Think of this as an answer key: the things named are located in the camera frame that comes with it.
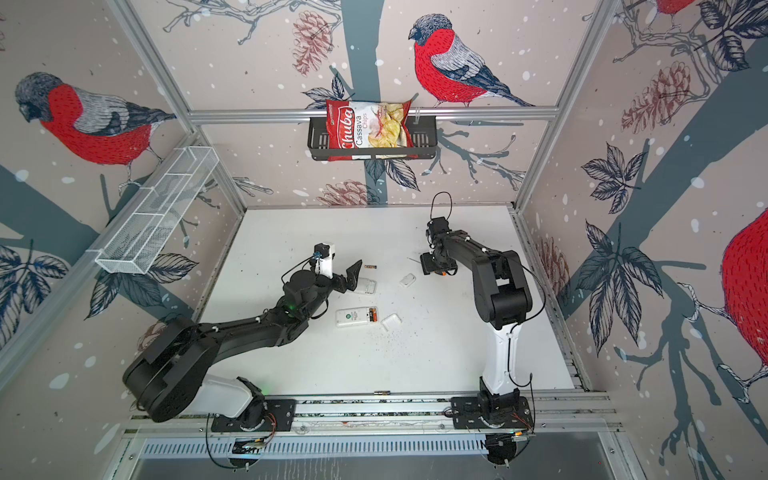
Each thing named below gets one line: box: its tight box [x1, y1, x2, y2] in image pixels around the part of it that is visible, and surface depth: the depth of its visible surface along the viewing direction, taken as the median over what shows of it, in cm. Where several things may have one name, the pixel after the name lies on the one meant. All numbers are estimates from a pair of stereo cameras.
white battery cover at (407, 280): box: [399, 273, 417, 288], surface depth 102 cm
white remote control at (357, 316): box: [336, 306, 379, 327], surface depth 92 cm
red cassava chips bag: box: [325, 99, 418, 161], surface depth 89 cm
